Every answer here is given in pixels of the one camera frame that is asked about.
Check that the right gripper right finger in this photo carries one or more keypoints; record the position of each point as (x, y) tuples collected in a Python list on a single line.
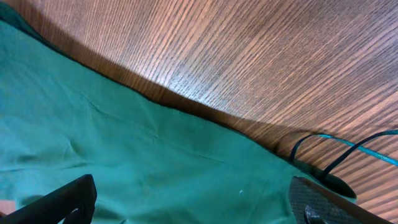
[(313, 204)]

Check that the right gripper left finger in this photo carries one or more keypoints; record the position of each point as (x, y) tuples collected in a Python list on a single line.
[(74, 203)]

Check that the dark green shorts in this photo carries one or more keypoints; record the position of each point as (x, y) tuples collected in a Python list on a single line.
[(187, 111)]

